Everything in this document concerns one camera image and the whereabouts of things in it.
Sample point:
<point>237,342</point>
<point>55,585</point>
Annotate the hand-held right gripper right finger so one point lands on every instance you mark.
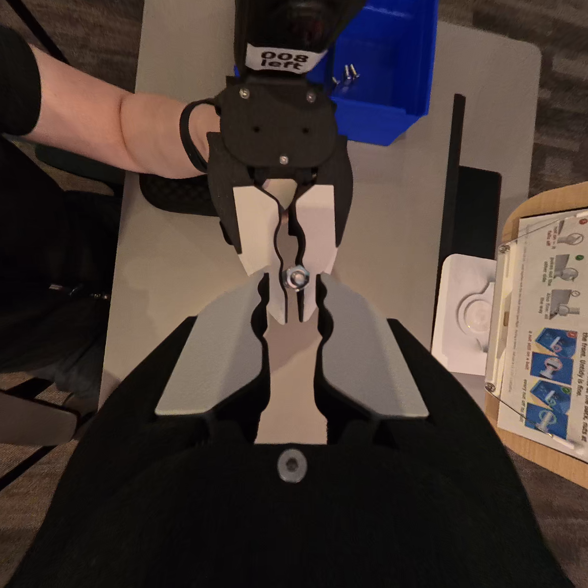
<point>367,358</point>

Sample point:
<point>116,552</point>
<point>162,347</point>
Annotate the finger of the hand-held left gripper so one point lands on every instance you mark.
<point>319,229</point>
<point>255,229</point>

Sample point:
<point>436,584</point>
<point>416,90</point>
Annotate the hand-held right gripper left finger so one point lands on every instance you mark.
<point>216,358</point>

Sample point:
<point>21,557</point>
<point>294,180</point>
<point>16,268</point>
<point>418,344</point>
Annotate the steel hex nut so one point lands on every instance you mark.
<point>296,278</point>

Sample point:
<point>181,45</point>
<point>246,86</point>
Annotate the blue bin with black divider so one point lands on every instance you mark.
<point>390,105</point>

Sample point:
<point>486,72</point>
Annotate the person's left forearm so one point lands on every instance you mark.
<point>115,128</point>

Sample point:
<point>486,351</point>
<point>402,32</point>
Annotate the person's left hand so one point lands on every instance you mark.
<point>202,128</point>

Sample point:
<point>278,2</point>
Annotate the black textured wrist pad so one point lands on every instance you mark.
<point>174,197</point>

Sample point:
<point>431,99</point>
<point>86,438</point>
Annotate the black wristband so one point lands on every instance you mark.
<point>186,138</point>

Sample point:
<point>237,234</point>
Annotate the black office chair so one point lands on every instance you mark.
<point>36,418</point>

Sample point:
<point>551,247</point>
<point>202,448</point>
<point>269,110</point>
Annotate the rounded wooden board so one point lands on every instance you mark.
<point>551,204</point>

